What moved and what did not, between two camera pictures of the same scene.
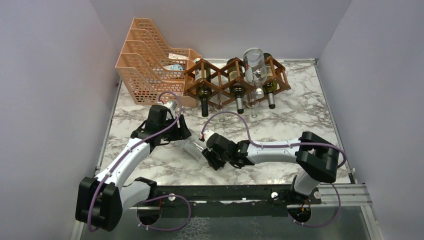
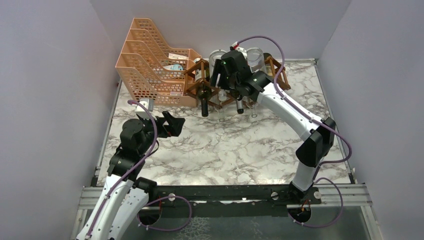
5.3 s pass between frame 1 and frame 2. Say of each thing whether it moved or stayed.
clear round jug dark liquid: stayed
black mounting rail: stayed
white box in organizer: stayed
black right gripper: moved
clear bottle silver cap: moved
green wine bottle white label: stayed
